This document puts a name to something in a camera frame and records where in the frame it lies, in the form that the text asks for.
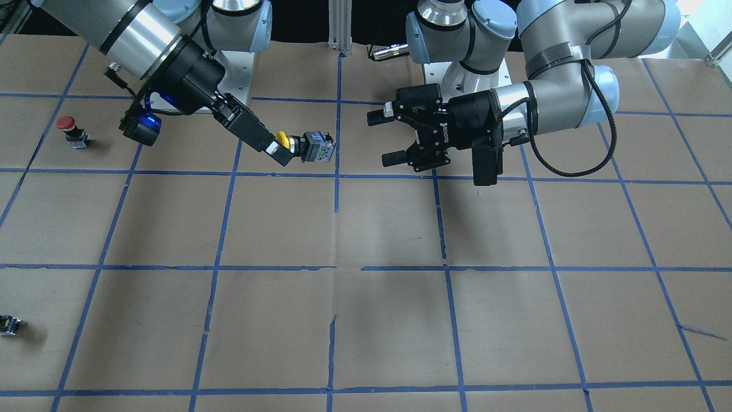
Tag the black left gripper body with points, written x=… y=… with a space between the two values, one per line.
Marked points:
x=470 y=117

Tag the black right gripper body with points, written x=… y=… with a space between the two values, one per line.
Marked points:
x=193 y=73

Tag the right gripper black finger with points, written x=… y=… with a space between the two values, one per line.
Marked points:
x=234 y=116
x=280 y=153

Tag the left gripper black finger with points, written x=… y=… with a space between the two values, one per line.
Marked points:
x=397 y=158
x=384 y=115

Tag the yellow push button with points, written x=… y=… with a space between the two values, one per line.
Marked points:
x=311 y=147

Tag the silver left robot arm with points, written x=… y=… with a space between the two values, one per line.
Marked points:
x=519 y=73

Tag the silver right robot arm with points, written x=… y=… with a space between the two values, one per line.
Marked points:
x=139 y=36

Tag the red push button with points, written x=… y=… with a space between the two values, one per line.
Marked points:
x=75 y=136

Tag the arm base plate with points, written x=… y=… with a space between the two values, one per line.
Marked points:
x=454 y=80

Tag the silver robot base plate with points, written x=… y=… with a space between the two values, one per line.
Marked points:
x=239 y=69

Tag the black wrist camera, left arm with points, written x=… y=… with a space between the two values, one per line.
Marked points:
x=487 y=161

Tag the black wrist camera, arm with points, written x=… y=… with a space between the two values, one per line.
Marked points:
x=487 y=161
x=141 y=127

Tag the black wrist camera, right arm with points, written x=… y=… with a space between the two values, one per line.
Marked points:
x=141 y=127

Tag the aluminium frame post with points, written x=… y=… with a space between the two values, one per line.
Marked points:
x=340 y=25

